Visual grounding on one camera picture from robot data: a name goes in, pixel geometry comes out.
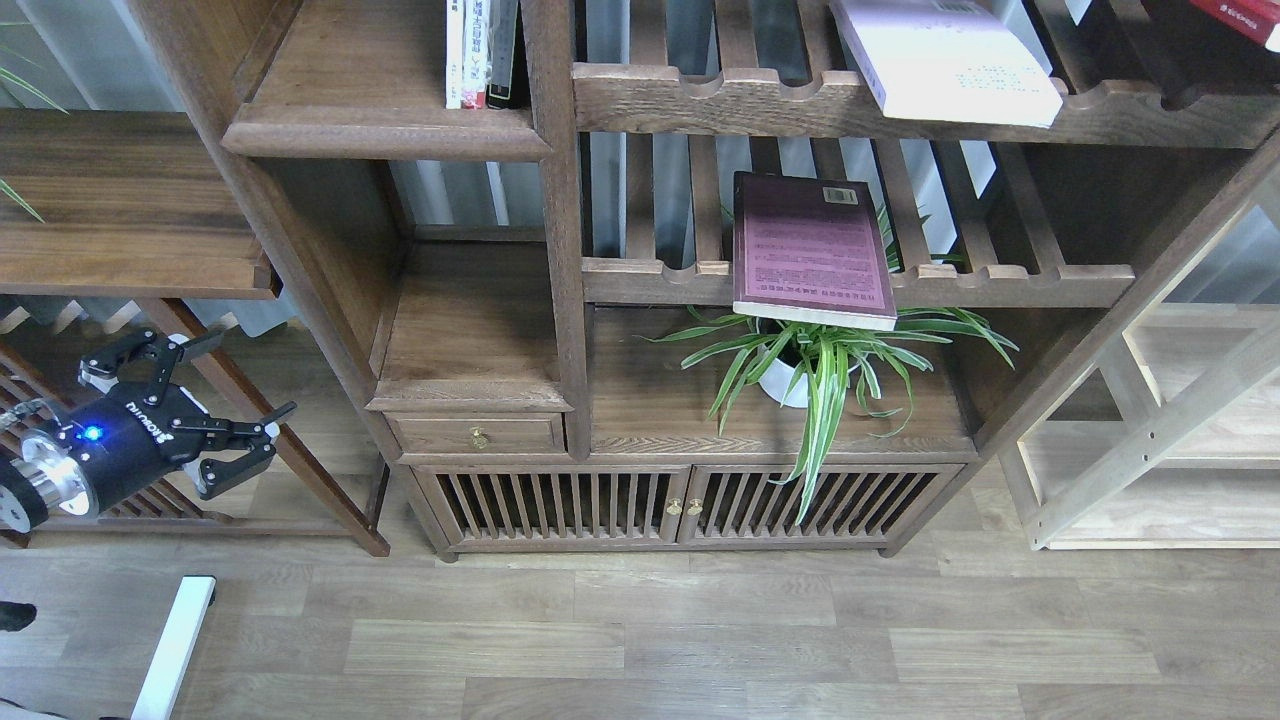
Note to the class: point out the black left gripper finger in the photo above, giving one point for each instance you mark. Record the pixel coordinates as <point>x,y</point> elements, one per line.
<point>219,454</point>
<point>100,369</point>

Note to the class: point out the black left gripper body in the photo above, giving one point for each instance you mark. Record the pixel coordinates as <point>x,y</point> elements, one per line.
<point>87,460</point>

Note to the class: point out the dark book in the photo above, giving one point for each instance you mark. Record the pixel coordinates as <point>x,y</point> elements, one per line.
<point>508,85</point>

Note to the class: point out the white and red book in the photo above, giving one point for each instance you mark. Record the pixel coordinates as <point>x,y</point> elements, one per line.
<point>476,65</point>

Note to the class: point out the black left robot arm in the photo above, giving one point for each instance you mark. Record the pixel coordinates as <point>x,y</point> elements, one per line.
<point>12,500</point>

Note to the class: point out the light wooden shelf unit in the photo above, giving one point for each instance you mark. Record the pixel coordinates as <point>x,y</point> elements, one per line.
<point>1171,437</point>

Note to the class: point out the dark wooden side table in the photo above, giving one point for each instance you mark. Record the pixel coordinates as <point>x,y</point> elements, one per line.
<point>136,213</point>

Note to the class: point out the small wooden drawer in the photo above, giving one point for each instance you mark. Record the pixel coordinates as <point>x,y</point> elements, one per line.
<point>495,433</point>

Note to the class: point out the white metal bar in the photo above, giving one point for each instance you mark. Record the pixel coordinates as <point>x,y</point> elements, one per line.
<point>168,667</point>

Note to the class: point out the left slatted cabinet door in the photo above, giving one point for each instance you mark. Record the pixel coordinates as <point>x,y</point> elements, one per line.
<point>566,508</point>

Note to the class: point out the slatted cabinet door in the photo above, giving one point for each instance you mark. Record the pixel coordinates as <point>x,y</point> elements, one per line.
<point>876,506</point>
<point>566,508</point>

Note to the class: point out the green plant leaves at left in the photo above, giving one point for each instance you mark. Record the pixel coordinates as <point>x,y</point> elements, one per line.
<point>17,89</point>

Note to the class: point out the dark wooden bookshelf cabinet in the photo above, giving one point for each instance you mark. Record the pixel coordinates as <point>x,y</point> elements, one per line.
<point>467,262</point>

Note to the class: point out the right slatted cabinet door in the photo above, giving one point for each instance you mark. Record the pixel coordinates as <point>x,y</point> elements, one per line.
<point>876,506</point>

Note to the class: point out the white plant pot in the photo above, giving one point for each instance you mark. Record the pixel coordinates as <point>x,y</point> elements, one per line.
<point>778,379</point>

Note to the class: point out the green spider plant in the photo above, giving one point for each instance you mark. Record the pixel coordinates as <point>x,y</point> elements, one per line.
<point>845,368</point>

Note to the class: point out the purple book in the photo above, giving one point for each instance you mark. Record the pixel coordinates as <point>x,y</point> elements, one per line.
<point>809,250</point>

